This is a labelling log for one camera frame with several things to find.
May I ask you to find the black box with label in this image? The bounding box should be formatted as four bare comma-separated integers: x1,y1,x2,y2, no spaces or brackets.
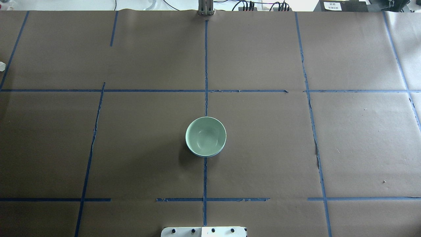
313,0,369,12

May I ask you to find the blue bowl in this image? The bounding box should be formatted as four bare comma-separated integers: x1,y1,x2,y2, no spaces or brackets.
187,145,225,158

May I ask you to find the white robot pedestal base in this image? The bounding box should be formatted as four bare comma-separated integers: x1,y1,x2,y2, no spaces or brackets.
161,226,248,237

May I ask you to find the aluminium frame post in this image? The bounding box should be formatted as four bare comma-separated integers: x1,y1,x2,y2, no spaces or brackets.
198,0,215,15

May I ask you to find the black power strip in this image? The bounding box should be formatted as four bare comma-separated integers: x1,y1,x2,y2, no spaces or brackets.
232,0,293,12

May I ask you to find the green bowl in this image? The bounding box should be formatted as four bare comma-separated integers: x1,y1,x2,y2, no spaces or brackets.
185,117,227,146

